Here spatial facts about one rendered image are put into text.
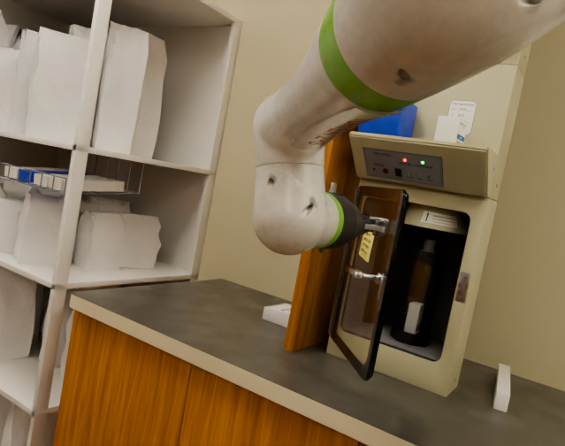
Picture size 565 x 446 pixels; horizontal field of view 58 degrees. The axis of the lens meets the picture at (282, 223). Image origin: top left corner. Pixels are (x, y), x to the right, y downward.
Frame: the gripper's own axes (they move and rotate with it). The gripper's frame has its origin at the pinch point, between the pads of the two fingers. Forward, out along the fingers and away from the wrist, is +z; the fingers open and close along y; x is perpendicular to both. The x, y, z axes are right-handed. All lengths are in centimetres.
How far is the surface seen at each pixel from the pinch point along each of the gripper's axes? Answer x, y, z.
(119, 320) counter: 38, 63, -6
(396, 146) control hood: -17.8, 4.8, 13.8
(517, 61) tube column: -40.8, -15.0, 24.1
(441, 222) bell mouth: -2.6, -5.2, 27.0
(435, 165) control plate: -15.1, -4.0, 16.4
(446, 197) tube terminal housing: -8.6, -6.0, 24.1
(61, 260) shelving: 31, 101, 1
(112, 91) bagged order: -26, 114, 20
